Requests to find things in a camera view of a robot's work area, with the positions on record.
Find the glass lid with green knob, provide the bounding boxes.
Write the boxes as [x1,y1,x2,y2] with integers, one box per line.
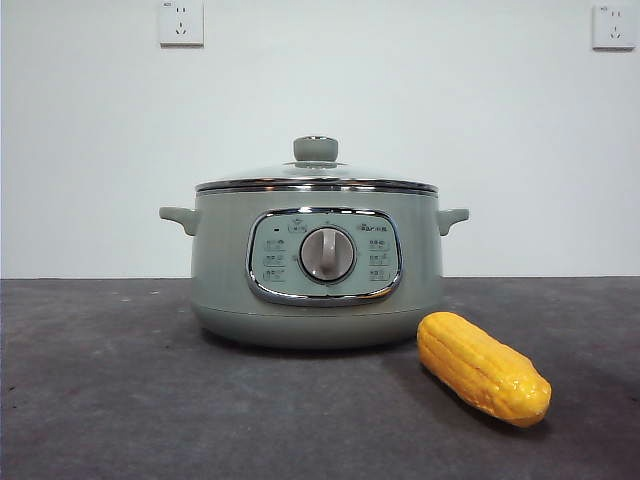
[194,134,440,195]

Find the yellow corn cob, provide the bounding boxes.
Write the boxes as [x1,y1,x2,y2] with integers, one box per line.
[416,311,554,429]

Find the sage green electric cooking pot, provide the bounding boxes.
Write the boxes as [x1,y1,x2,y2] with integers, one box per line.
[158,188,470,351]

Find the white wall socket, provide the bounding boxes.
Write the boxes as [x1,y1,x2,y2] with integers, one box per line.
[591,4,637,51]
[159,0,205,49]

